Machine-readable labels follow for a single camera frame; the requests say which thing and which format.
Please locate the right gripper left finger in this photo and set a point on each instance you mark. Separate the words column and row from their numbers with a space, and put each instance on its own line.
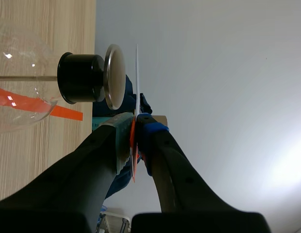
column 68, row 184

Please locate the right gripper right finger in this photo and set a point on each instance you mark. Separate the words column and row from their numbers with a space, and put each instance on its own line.
column 165, row 170

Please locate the clear glass flask black stopper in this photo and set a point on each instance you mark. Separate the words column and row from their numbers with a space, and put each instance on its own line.
column 77, row 77

